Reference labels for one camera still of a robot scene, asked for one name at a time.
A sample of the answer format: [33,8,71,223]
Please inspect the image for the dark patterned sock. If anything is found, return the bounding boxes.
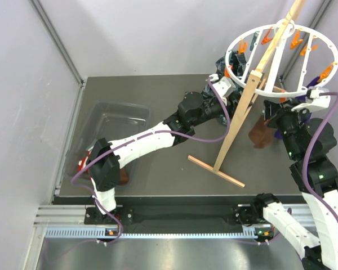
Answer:
[211,51,247,119]

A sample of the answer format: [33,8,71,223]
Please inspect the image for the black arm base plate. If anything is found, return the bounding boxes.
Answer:
[85,204,265,227]

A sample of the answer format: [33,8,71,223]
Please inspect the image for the purple sock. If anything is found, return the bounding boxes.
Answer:
[273,75,322,140]

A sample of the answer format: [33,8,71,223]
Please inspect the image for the brown sock in bin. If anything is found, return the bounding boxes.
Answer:
[119,168,130,186]

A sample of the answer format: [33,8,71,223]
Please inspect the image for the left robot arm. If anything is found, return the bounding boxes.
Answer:
[86,74,235,223]

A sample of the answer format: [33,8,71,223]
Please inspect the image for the brown sock with stripes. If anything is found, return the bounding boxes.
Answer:
[248,115,274,149]

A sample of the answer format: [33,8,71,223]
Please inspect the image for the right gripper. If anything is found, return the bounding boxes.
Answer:
[262,97,309,159]

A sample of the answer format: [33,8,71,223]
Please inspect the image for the red snowflake sock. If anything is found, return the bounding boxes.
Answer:
[77,151,91,172]

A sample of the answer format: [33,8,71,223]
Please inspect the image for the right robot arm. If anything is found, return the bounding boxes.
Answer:
[251,101,338,269]

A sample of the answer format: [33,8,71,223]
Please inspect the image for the clear plastic bin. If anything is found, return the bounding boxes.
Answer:
[63,101,152,180]

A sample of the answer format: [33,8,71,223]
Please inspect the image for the wooden hanger stand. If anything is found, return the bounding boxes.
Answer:
[188,1,305,188]

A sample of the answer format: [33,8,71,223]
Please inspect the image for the teal clothespin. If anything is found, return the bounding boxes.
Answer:
[250,31,259,51]

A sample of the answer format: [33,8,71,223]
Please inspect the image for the orange clothespin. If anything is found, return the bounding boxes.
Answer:
[238,39,247,55]
[317,62,337,83]

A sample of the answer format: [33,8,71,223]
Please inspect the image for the aluminium frame rail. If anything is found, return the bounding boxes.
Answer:
[24,196,317,269]

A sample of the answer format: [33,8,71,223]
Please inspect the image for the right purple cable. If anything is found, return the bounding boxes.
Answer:
[303,92,338,226]

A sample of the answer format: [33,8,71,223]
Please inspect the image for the white round sock hanger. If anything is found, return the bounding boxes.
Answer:
[224,24,338,99]

